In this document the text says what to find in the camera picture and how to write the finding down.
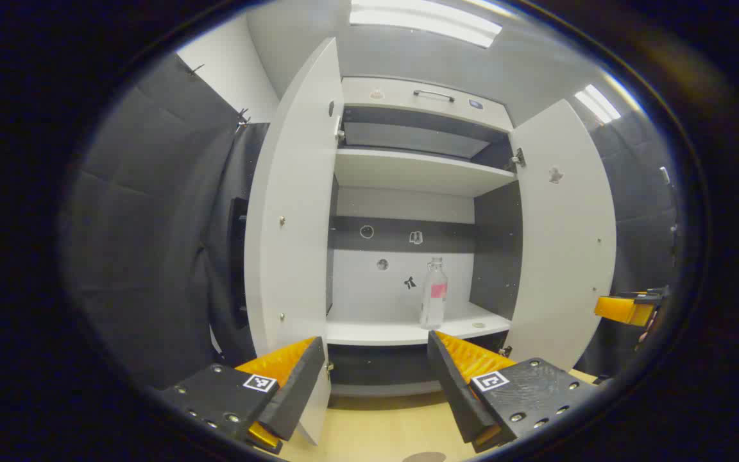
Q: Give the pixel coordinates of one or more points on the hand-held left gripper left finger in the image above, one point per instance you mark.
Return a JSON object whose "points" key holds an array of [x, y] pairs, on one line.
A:
{"points": [[299, 391]]}

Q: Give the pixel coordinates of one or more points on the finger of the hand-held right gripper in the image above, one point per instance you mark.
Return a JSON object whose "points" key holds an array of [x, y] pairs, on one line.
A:
{"points": [[623, 310]]}

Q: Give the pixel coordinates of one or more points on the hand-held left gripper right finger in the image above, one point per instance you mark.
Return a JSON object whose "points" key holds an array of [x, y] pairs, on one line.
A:
{"points": [[453, 391]]}

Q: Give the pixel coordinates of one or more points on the brown round coaster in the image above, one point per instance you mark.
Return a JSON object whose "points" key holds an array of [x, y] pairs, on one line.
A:
{"points": [[424, 457]]}

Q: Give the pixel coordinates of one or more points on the clear plastic bottle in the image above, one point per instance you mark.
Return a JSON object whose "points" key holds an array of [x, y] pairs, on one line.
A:
{"points": [[433, 295]]}

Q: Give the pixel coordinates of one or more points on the white cabinet shelf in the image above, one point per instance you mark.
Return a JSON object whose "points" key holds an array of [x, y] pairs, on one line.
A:
{"points": [[376, 330], [414, 170]]}

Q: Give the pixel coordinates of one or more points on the white and grey cabinet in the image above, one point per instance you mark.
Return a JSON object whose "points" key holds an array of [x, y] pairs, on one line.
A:
{"points": [[498, 250]]}

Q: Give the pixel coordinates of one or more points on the white cabinet drawer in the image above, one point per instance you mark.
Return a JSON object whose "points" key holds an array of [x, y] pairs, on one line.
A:
{"points": [[401, 96]]}

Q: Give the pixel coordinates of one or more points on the ceiling light panel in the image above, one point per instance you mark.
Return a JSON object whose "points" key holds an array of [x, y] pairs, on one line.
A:
{"points": [[424, 19], [597, 102]]}

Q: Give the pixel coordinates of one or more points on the black cloth clip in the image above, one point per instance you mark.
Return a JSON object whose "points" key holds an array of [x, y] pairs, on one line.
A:
{"points": [[196, 68], [242, 117]]}

